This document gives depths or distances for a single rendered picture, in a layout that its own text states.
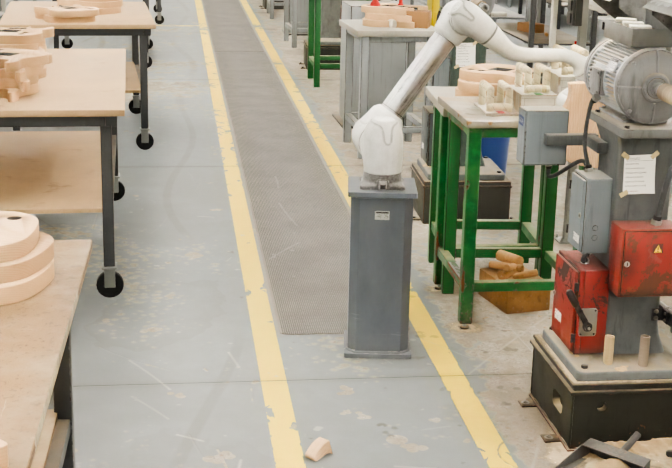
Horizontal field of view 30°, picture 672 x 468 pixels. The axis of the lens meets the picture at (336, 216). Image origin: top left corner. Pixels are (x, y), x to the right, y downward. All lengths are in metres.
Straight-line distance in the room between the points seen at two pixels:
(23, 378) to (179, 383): 2.31
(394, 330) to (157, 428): 1.14
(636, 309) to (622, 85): 0.80
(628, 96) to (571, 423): 1.13
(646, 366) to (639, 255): 0.41
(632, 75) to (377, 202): 1.24
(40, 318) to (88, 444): 1.52
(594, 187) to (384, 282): 1.11
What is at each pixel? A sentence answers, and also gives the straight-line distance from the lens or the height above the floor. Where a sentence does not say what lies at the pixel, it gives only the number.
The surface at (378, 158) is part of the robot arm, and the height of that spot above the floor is 0.83.
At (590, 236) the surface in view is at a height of 0.72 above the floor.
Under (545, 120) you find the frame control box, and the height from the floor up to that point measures 1.08.
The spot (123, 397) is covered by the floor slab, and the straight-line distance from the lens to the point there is 4.82.
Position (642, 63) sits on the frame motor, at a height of 1.33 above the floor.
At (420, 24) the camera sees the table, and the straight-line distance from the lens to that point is 8.84.
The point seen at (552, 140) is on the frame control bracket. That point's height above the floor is 1.02.
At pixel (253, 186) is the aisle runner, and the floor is 0.00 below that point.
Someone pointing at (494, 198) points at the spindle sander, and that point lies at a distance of 7.22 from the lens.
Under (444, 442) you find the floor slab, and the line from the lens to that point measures 4.47.
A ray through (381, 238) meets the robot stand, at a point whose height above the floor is 0.51.
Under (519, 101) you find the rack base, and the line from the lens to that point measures 5.46.
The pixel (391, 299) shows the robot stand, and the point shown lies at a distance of 5.10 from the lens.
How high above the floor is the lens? 1.90
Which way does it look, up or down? 15 degrees down
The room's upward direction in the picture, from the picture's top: 1 degrees clockwise
